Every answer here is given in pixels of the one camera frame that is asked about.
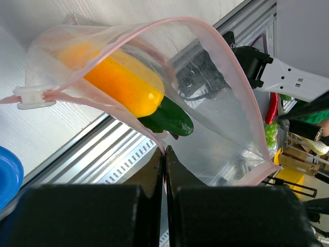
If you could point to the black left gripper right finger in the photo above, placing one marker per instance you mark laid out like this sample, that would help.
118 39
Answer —
200 215

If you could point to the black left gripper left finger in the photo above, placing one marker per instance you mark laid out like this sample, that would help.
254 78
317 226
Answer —
126 214

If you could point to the green toy cucumber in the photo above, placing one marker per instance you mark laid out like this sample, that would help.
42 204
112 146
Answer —
169 117

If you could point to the blue plastic bin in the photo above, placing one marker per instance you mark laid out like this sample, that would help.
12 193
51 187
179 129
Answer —
12 175

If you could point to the yellow toy pepper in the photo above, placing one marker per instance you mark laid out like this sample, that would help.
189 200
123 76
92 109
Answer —
121 76

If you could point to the clear zip top bag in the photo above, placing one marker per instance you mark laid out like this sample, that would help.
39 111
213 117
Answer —
175 81

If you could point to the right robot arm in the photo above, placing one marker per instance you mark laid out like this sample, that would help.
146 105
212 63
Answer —
267 74

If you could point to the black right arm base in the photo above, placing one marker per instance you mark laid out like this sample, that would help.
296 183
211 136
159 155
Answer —
197 76

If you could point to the green toy grape bunch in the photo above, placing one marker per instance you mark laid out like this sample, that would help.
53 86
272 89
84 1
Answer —
271 131

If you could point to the red toy chili pepper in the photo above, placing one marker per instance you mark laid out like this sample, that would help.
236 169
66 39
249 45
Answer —
273 108

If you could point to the white slotted cable duct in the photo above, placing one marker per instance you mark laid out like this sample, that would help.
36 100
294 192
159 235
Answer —
130 158

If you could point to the aluminium mounting rail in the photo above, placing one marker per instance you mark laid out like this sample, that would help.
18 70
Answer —
90 154

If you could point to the black tube with gold ring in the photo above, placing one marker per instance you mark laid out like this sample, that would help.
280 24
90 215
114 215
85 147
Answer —
305 129

